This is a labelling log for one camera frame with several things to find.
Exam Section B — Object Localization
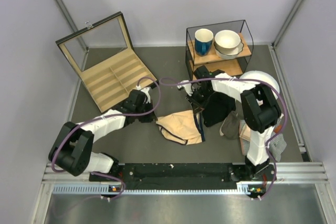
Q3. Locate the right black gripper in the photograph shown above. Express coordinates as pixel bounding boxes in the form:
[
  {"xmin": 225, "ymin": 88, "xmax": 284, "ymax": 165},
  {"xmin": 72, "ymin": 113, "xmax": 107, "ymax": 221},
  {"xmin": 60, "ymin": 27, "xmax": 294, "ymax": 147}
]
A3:
[{"xmin": 186, "ymin": 87, "xmax": 214, "ymax": 115}]

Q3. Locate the beige underwear navy trim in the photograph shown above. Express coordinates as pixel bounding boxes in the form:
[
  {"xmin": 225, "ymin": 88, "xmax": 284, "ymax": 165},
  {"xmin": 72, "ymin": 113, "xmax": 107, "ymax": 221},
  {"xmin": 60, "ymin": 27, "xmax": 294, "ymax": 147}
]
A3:
[{"xmin": 156, "ymin": 110, "xmax": 205, "ymax": 146}]

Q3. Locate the black underwear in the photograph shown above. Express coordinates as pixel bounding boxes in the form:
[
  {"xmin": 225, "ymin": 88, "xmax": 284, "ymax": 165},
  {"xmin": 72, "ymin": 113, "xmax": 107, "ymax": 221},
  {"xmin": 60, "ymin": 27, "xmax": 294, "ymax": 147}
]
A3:
[{"xmin": 202, "ymin": 92, "xmax": 236, "ymax": 127}]

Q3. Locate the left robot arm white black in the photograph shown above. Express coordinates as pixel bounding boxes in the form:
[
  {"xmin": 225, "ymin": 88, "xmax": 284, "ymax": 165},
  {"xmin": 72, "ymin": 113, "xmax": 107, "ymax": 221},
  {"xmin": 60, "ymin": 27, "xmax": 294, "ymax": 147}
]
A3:
[{"xmin": 48, "ymin": 87, "xmax": 156, "ymax": 180}]

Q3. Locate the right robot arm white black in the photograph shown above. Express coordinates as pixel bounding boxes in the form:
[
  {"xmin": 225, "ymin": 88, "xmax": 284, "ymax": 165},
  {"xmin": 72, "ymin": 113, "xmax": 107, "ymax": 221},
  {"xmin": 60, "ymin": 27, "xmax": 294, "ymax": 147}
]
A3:
[{"xmin": 178, "ymin": 66, "xmax": 287, "ymax": 180}]

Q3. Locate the grey underwear white band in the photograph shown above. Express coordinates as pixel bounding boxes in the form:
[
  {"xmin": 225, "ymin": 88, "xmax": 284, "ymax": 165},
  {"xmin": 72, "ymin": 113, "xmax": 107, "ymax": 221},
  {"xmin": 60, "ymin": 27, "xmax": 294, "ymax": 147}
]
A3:
[{"xmin": 219, "ymin": 111, "xmax": 240, "ymax": 140}]

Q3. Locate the striped grey underwear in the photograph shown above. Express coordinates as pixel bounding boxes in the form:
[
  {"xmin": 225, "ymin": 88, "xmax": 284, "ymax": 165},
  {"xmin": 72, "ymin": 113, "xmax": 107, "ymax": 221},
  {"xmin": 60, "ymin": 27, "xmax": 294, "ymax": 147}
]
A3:
[{"xmin": 239, "ymin": 124, "xmax": 287, "ymax": 162}]

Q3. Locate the white scalloped dish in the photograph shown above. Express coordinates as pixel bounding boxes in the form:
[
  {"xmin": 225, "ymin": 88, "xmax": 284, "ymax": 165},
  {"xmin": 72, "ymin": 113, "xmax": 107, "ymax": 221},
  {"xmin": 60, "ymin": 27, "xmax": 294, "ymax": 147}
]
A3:
[{"xmin": 214, "ymin": 42, "xmax": 244, "ymax": 60}]

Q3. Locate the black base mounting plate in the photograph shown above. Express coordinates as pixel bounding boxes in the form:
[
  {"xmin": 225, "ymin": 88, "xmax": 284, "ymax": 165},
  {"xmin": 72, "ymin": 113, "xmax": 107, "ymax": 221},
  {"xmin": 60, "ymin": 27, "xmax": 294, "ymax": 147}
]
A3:
[{"xmin": 89, "ymin": 163, "xmax": 274, "ymax": 190}]

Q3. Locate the white round plate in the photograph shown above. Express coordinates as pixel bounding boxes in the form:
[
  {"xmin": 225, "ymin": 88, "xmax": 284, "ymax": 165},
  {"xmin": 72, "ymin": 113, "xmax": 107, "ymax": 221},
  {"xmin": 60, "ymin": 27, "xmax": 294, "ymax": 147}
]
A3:
[{"xmin": 239, "ymin": 70, "xmax": 280, "ymax": 93}]

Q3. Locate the blue ceramic mug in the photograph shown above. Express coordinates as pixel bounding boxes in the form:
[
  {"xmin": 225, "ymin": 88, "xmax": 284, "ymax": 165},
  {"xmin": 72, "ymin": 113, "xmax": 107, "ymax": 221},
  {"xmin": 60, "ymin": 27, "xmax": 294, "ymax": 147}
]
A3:
[{"xmin": 195, "ymin": 28, "xmax": 214, "ymax": 57}]

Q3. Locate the cream ceramic bowl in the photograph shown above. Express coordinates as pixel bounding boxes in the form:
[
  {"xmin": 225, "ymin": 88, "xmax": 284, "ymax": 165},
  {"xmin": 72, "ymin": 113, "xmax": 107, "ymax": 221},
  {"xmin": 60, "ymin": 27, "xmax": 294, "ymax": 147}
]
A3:
[{"xmin": 215, "ymin": 30, "xmax": 241, "ymax": 53}]

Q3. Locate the black compartment box glass lid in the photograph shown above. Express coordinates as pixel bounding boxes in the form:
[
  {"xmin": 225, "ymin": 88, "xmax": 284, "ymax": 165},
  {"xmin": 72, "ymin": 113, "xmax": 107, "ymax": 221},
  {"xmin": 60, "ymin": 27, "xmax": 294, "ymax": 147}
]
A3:
[{"xmin": 56, "ymin": 12, "xmax": 157, "ymax": 112}]

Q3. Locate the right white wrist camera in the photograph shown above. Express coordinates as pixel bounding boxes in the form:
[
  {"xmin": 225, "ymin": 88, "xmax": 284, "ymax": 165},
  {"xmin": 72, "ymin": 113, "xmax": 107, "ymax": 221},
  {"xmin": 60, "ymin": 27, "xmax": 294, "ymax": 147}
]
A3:
[{"xmin": 177, "ymin": 80, "xmax": 193, "ymax": 96}]

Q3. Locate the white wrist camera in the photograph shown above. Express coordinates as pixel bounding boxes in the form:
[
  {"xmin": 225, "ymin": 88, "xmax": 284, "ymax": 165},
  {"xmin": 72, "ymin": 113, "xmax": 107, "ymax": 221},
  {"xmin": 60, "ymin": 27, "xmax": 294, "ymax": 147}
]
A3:
[
  {"xmin": 136, "ymin": 85, "xmax": 152, "ymax": 103},
  {"xmin": 177, "ymin": 80, "xmax": 193, "ymax": 96}
]

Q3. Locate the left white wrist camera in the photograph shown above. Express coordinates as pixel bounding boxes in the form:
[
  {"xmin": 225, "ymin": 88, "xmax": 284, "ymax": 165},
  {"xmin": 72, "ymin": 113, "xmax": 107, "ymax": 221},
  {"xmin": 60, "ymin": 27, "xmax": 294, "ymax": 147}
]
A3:
[{"xmin": 136, "ymin": 85, "xmax": 152, "ymax": 103}]

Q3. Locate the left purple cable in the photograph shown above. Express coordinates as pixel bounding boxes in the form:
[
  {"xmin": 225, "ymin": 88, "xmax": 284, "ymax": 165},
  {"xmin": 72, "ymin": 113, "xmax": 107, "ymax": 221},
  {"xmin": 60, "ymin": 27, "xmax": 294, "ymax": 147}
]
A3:
[{"xmin": 51, "ymin": 77, "xmax": 160, "ymax": 200}]

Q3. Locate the purple cable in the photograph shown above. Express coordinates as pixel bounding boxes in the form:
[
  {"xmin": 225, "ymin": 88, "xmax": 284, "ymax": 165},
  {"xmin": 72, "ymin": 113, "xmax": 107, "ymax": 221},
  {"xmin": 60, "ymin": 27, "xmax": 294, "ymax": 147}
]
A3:
[
  {"xmin": 159, "ymin": 77, "xmax": 288, "ymax": 200},
  {"xmin": 51, "ymin": 77, "xmax": 160, "ymax": 200}
]

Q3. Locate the black wire wooden shelf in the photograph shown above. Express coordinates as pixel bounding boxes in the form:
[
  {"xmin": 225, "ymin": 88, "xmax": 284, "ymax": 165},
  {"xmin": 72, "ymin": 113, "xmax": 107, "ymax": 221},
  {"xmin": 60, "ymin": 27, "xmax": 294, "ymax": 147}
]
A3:
[{"xmin": 185, "ymin": 19, "xmax": 254, "ymax": 80}]

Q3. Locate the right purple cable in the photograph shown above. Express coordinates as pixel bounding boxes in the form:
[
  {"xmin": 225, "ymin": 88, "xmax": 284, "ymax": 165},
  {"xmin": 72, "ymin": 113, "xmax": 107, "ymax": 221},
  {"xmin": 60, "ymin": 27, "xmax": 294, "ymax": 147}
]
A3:
[{"xmin": 159, "ymin": 77, "xmax": 288, "ymax": 200}]

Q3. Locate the grey slotted cable duct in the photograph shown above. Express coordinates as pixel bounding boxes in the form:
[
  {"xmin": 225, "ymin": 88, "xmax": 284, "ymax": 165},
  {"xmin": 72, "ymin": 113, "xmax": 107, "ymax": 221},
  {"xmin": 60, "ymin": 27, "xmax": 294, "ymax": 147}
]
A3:
[{"xmin": 52, "ymin": 182, "xmax": 250, "ymax": 196}]

